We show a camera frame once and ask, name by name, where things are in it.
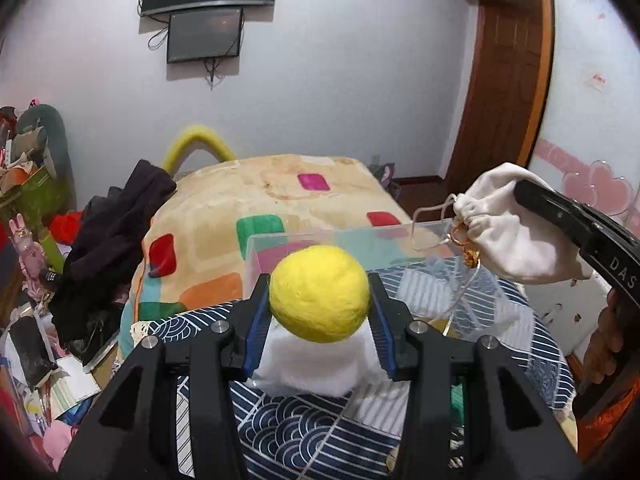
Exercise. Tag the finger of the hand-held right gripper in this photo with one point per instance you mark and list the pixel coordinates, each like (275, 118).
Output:
(550, 205)

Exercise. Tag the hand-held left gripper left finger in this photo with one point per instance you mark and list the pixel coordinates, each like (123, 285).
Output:
(256, 327)

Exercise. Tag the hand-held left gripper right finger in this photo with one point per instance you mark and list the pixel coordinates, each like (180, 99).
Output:
(382, 332)

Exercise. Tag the white cloth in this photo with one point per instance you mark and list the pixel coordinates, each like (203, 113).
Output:
(310, 367)

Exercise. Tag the yellow felt ball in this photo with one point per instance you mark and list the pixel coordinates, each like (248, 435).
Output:
(320, 294)

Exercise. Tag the clear plastic box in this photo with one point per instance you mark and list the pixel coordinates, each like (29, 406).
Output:
(450, 265)

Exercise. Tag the person's right hand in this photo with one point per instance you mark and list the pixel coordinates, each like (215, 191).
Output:
(605, 342)

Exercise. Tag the beige blanket with coloured squares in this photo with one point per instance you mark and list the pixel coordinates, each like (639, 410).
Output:
(225, 220)

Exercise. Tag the brown wooden door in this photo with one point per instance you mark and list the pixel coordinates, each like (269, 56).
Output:
(500, 100)

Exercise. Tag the blue wave-pattern cloth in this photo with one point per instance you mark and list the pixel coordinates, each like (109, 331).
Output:
(320, 435)

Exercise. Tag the white wardrobe door pink hearts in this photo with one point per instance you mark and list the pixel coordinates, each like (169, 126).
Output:
(590, 85)

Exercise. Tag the dark bag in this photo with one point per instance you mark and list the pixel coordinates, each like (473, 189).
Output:
(386, 176)

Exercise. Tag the dark clothes pile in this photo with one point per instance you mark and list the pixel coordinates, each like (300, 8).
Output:
(110, 255)

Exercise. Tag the person's orange clothing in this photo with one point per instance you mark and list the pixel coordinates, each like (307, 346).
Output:
(605, 430)

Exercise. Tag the red yarn bundle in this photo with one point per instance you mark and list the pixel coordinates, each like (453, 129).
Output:
(65, 225)

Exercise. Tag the pile of papers and clutter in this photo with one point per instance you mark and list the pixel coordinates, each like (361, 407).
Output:
(35, 385)

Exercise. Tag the pink bunny toy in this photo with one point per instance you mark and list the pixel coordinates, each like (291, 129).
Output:
(31, 255)

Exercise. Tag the green cardboard box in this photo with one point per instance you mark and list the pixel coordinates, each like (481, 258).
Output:
(35, 192)

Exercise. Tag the small black wall monitor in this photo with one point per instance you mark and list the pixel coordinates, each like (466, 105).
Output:
(205, 35)

